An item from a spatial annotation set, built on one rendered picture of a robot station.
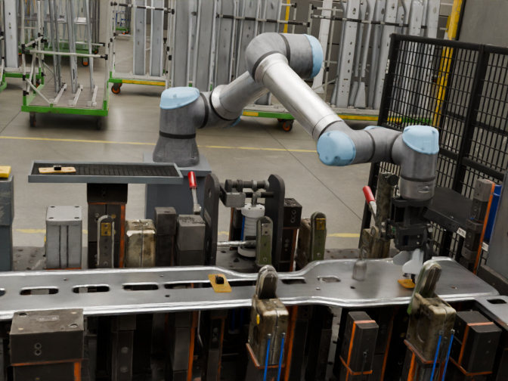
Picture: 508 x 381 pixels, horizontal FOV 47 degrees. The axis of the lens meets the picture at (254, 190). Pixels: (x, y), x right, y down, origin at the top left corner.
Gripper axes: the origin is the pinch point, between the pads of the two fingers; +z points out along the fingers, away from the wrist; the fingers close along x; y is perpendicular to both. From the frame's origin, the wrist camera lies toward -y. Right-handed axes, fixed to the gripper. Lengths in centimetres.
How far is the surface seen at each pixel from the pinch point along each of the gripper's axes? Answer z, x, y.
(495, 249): -0.1, -7.4, -27.0
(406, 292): 2.1, 3.4, 4.6
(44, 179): -22, -32, 82
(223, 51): 15, -715, -116
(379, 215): -8.1, -18.9, 0.7
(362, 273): -0.7, -3.5, 12.4
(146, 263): -4, -17, 61
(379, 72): 53, -711, -358
